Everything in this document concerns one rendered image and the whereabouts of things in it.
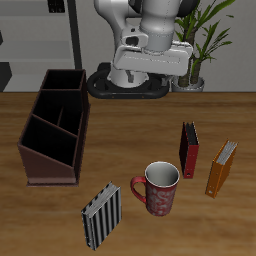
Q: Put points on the dark brown desk caddy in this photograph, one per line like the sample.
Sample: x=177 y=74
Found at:
x=50 y=160

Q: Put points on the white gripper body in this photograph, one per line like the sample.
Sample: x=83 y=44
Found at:
x=150 y=61

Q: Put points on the red patterned mug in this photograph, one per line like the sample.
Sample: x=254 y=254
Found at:
x=161 y=200

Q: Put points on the red book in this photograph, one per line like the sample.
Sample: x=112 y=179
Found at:
x=190 y=156

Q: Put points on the black and white striped book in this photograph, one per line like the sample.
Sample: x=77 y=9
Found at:
x=103 y=216

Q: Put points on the green pot plant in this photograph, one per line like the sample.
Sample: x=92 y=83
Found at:
x=191 y=81

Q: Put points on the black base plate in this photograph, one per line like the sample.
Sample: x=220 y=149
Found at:
x=100 y=90

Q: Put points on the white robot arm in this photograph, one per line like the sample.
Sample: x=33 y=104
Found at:
x=156 y=23

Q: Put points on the orange book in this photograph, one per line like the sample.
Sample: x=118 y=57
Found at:
x=220 y=176

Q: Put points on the black box on shelf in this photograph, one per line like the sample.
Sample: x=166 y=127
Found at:
x=56 y=6

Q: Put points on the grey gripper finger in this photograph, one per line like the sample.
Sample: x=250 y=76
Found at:
x=165 y=79
x=130 y=76

